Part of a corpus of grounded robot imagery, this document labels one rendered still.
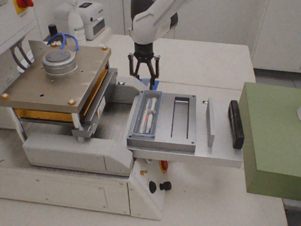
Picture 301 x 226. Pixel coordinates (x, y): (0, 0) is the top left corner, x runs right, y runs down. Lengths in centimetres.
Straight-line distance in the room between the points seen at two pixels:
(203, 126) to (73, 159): 34
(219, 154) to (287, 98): 51
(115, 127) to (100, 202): 21
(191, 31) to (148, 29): 229
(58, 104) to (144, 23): 42
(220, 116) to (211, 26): 241
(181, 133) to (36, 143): 35
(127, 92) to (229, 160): 36
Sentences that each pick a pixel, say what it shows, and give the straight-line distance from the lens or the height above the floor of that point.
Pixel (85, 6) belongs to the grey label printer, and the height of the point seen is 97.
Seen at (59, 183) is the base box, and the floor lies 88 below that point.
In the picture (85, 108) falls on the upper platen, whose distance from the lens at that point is 61.
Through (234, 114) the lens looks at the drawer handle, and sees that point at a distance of 69.
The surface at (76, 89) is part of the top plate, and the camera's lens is 59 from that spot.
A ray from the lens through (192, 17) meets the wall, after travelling 307.
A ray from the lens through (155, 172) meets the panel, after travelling 76.
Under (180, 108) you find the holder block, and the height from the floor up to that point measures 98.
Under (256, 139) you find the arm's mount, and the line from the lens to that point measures 85.
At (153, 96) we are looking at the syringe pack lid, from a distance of 73.
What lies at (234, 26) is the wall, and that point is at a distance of 311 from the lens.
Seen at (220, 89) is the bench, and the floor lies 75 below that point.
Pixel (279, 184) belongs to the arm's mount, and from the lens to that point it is 83.
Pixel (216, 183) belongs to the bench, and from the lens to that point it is 86.
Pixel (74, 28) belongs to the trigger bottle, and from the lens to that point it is 149.
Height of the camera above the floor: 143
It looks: 41 degrees down
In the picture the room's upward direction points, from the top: straight up
